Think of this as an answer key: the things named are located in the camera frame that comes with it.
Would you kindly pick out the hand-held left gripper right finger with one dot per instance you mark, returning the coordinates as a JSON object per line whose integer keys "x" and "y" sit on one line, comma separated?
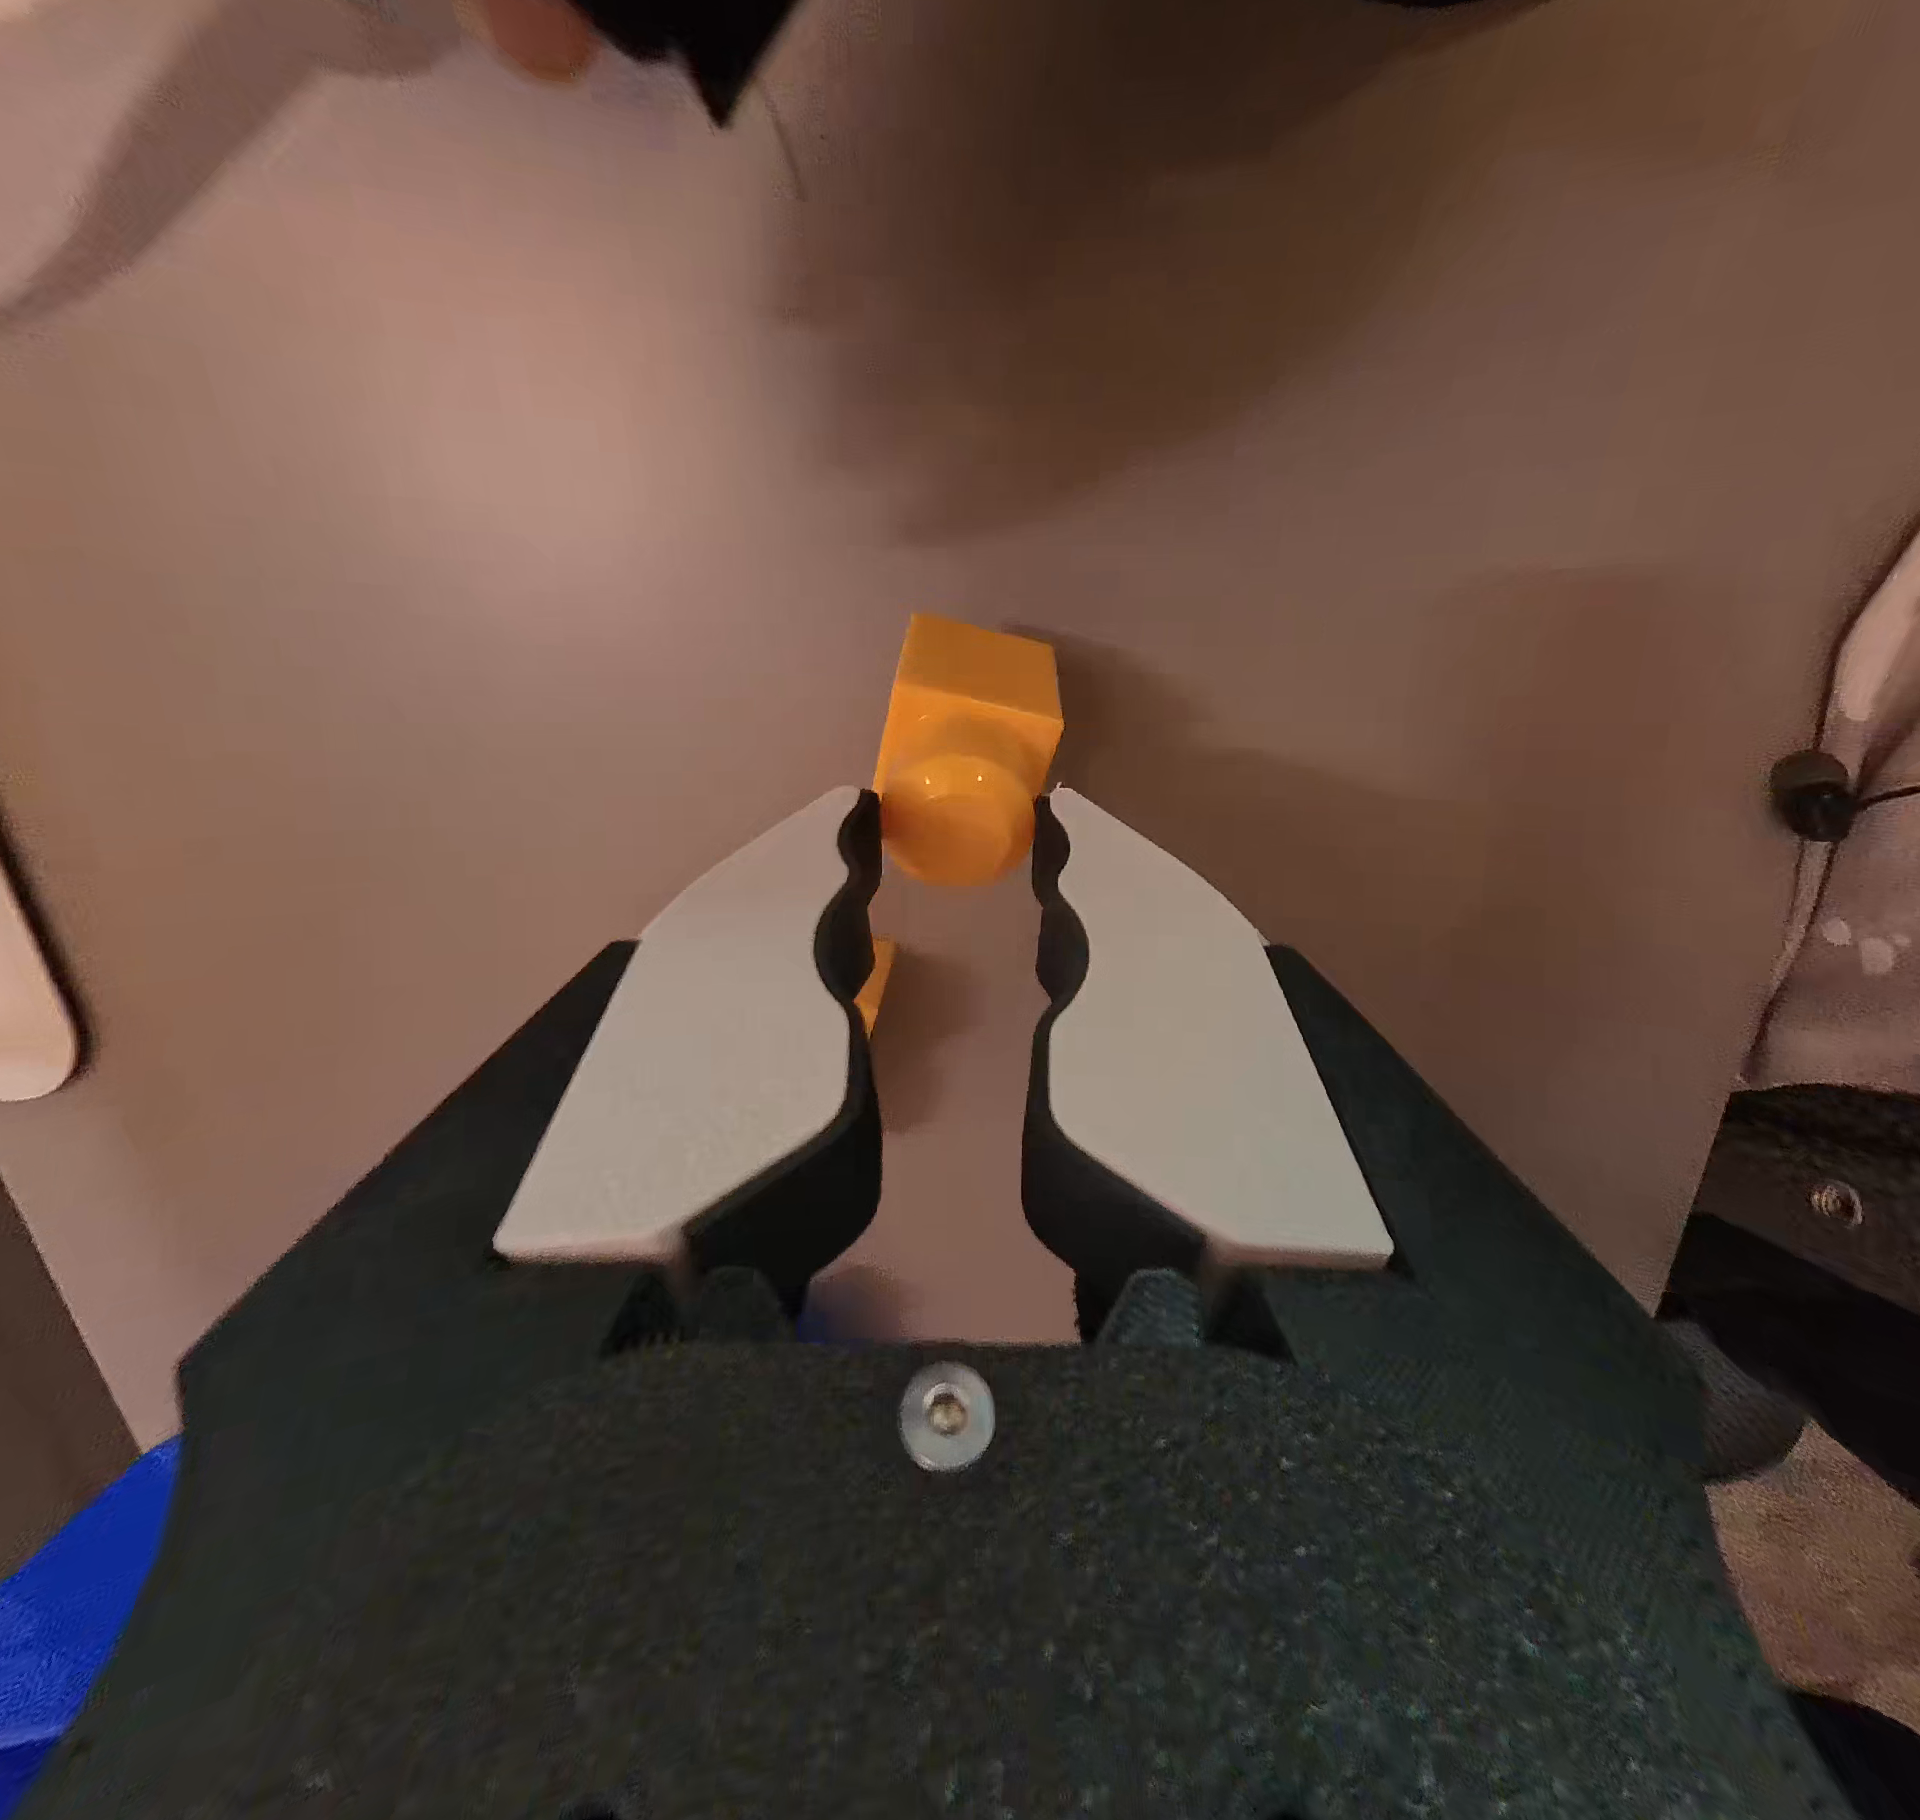
{"x": 1198, "y": 1083}

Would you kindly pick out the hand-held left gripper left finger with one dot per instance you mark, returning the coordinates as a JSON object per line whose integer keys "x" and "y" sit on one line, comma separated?
{"x": 690, "y": 1083}

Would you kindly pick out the yellow one-stud block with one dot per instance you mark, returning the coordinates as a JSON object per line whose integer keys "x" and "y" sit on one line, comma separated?
{"x": 976, "y": 710}

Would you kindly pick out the blue plastic bin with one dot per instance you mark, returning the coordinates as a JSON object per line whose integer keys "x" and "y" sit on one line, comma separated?
{"x": 76, "y": 1594}

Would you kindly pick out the person's black fleece-lined jacket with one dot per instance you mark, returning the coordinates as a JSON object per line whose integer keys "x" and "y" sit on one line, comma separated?
{"x": 1799, "y": 1250}

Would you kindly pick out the white stand with wooden board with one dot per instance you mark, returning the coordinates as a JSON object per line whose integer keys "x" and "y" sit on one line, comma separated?
{"x": 27, "y": 980}

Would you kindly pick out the person's grey printed sweatshirt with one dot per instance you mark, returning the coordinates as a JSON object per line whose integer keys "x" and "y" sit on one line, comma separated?
{"x": 1862, "y": 874}

